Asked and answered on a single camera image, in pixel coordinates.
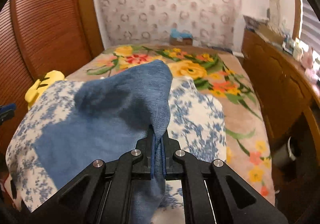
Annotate open cardboard box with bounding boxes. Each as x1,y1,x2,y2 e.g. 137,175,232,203
257,25,285,45

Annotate brown cardboard box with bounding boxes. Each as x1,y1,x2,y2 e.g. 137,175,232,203
170,35,194,46

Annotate pink bottle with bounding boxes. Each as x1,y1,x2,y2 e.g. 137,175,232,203
301,48,316,68

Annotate yellow plush toy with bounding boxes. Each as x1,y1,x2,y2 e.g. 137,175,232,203
25,70,67,110

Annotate white waste bin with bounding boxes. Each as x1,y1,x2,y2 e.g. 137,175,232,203
275,135,300,164

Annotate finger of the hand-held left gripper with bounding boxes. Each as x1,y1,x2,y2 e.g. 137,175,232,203
0,104,17,122

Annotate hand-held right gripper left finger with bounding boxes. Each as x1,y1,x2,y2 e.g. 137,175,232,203
30,124,154,224

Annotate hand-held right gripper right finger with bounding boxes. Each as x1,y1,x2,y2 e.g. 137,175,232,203
161,130,288,224

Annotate patterned storage box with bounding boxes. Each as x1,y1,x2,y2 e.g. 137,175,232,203
244,15,269,31

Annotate light blue plastic bag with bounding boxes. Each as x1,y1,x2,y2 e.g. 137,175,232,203
171,28,192,39

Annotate white blue floral cloth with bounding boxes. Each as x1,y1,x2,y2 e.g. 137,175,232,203
5,77,228,224

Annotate white jar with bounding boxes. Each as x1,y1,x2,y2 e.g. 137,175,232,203
294,39,309,60

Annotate wooden sideboard cabinet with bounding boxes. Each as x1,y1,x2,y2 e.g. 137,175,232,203
241,29,320,164

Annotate striped window blind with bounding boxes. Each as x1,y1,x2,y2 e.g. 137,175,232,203
299,0,320,47

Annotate blue denim pants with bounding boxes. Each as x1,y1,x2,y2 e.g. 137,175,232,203
34,59,173,224

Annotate beige flower print blanket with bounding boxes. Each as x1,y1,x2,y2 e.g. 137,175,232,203
65,45,277,204

